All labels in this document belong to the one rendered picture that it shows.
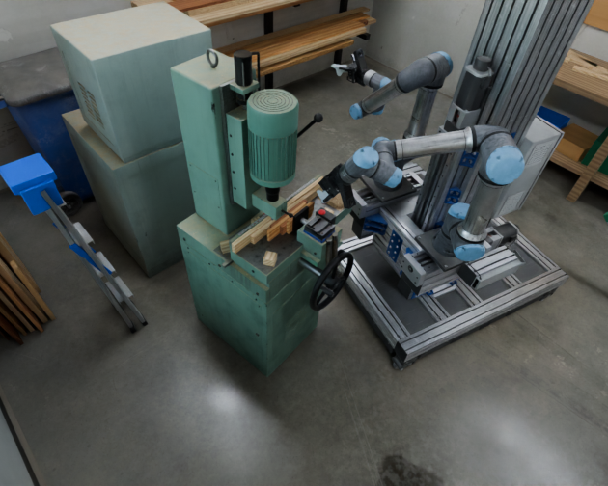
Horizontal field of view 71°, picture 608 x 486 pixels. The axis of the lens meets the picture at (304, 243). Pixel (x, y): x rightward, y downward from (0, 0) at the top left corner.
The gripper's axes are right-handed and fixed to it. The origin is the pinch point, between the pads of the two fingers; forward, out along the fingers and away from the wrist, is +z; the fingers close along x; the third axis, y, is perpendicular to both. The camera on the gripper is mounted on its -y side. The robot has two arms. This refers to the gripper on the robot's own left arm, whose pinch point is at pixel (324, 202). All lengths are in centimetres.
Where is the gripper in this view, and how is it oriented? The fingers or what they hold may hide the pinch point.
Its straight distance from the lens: 174.3
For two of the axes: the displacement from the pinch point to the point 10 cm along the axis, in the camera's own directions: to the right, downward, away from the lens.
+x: -6.4, 5.4, -5.5
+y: -6.4, -7.7, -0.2
